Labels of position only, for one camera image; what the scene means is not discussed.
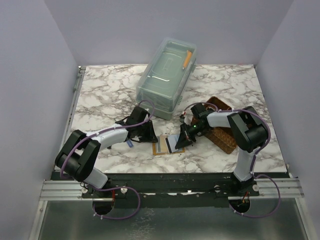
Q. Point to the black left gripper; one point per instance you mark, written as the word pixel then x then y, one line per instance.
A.
pixel 151 137

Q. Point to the orange utility knife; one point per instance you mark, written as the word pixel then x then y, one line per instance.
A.
pixel 187 59

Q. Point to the clear plastic storage box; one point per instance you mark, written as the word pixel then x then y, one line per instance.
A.
pixel 164 79

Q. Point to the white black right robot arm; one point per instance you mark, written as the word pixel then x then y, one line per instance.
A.
pixel 250 131

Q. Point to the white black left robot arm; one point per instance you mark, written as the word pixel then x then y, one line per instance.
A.
pixel 78 155

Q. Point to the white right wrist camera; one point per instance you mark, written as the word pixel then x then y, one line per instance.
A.
pixel 184 119

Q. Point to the silver credit card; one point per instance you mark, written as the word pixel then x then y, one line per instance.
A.
pixel 171 142

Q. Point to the tan card holder wallet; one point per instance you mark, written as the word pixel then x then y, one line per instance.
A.
pixel 156 148

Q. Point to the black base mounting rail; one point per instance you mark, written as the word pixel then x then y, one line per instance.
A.
pixel 173 190

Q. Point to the brown woven divided basket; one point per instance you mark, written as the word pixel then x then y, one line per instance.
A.
pixel 221 136

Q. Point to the orange credit card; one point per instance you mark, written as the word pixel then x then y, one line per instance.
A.
pixel 163 144

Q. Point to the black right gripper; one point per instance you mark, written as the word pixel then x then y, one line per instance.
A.
pixel 183 141

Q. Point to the blue red screwdriver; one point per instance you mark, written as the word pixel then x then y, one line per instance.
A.
pixel 129 143

